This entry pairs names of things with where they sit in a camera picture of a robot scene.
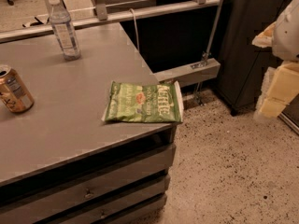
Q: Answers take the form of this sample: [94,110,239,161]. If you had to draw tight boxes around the clear plastic water bottle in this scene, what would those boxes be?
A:
[48,0,80,61]

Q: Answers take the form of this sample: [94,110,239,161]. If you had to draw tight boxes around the gold soda can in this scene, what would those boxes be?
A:
[0,64,35,113]

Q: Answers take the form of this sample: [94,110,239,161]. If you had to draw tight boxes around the grey drawer cabinet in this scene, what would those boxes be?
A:
[0,128,176,224]

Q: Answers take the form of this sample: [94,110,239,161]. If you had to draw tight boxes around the green jalapeno chip bag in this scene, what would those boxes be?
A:
[102,81,184,123]

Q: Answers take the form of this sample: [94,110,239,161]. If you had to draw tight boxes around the grey metal side bracket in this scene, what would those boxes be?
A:
[154,58,221,87]

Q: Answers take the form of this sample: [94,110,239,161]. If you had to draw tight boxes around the dark grey cabinet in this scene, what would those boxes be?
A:
[215,0,291,116]

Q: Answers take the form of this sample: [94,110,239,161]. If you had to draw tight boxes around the grey metal frame rail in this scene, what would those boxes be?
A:
[0,0,223,43]

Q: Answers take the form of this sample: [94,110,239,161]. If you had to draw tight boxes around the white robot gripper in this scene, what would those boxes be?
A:
[251,0,299,118]

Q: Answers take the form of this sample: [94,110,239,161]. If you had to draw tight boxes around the white cable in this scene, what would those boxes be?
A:
[129,7,141,53]

